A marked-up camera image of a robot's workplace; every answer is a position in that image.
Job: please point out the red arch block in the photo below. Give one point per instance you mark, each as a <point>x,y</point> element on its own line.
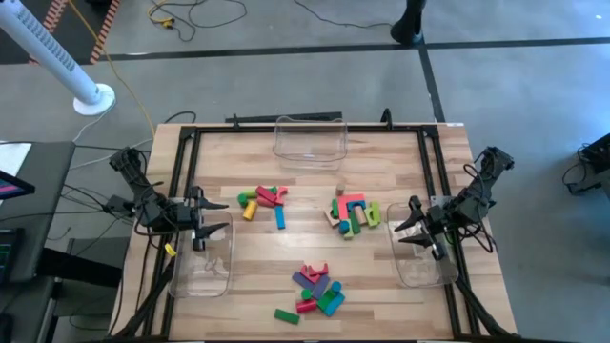
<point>309,275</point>
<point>319,269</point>

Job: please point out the blue cylinder block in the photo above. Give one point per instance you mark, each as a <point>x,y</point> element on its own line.
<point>343,227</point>
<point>336,286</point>

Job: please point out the large green block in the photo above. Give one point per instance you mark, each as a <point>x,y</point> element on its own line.
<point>326,300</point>

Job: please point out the keyboard with lit keys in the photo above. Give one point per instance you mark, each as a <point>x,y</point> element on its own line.
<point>7,252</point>

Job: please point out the small red cube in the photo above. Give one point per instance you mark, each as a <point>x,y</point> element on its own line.
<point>282,193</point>

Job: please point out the black power adapter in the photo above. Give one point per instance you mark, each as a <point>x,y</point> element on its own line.
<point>116,205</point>

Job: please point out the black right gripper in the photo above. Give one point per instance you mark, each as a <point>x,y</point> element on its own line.
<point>441,219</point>

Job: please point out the black floor stand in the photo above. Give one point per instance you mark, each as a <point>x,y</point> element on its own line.
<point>409,28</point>

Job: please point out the clear plastic bin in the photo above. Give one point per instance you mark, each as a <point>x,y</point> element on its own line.
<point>333,143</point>
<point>424,271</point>
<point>200,281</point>

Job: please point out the yellow cylinder block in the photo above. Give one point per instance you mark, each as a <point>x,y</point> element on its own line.
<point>250,210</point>

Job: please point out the black frame clamp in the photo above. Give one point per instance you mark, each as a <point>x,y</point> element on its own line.
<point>386,116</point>

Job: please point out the light green cylinder block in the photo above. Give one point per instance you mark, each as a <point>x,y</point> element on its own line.
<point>250,194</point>

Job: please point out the long pink plank block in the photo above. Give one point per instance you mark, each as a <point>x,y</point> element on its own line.
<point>351,197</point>

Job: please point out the red plank block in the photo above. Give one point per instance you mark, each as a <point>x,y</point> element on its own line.
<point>266,193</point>

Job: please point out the small light green block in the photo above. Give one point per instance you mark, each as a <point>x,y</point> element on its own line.
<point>349,234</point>

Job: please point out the short pink plank block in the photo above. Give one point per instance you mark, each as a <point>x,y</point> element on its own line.
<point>342,209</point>

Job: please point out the black metal table frame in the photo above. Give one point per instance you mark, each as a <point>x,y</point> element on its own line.
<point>405,128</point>

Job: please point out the white sheet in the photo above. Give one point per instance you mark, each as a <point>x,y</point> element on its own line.
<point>12,157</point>

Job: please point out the red cylinder block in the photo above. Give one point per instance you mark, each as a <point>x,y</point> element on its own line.
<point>306,306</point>
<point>263,202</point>

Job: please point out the white tower fan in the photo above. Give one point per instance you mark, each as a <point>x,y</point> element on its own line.
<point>43,47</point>

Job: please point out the lit monitor screen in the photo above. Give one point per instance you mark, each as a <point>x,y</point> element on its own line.
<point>12,187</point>

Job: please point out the blue plank block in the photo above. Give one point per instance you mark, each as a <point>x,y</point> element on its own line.
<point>334,304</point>
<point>279,217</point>

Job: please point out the black side desk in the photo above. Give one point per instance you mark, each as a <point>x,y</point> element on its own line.
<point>47,190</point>

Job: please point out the green plank block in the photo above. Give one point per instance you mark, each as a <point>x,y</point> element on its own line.
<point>354,222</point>
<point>335,208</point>
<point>287,316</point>

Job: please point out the black orange striped mat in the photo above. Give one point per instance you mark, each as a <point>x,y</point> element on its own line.
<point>76,33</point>

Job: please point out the light green arch block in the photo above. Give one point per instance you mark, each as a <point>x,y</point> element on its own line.
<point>374,213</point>

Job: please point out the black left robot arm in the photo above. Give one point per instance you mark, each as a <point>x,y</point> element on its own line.
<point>143,195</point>

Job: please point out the black diagonal frame strut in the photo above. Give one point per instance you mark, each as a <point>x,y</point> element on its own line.
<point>476,309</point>
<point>145,305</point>

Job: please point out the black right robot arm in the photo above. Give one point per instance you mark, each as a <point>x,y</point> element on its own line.
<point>476,197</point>

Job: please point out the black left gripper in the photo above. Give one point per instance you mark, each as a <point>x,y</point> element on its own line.
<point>181,216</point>

